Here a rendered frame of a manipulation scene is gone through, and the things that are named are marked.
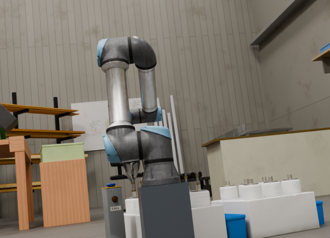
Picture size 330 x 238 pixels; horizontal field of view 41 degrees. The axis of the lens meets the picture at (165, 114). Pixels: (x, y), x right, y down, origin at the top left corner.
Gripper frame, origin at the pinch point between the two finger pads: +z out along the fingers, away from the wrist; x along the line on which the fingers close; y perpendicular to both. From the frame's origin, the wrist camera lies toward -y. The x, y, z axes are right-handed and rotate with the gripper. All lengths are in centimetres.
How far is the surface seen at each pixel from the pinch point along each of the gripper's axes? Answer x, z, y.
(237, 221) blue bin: -35, 25, -33
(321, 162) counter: -287, 0, 122
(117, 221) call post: 19.6, 17.6, -20.0
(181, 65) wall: -423, -240, 554
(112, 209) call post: 21.4, 12.6, -19.8
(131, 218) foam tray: 9.3, 18.0, -12.9
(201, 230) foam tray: -14.3, 26.3, -32.6
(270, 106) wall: -574, -131, 468
